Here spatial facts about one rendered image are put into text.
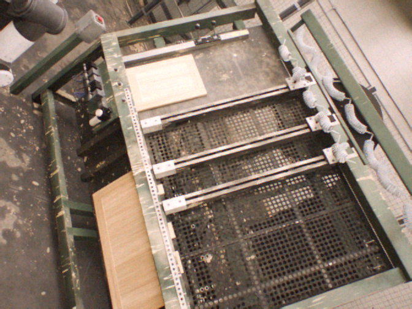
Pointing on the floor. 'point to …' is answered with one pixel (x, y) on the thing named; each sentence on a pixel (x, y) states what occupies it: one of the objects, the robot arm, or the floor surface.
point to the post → (69, 44)
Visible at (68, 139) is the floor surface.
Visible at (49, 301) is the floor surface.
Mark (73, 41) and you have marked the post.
